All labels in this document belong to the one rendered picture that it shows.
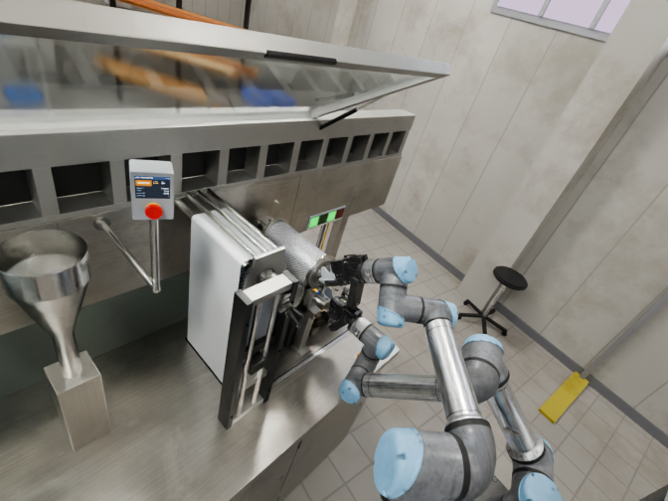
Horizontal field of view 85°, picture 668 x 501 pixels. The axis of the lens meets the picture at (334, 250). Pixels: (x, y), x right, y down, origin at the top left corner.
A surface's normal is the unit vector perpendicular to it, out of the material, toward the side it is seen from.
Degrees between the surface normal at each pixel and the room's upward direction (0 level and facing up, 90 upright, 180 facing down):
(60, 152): 90
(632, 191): 90
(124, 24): 57
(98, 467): 0
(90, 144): 90
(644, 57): 90
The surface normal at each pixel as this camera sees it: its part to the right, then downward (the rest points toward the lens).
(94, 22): 0.73, 0.03
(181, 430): 0.25, -0.79
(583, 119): -0.77, 0.18
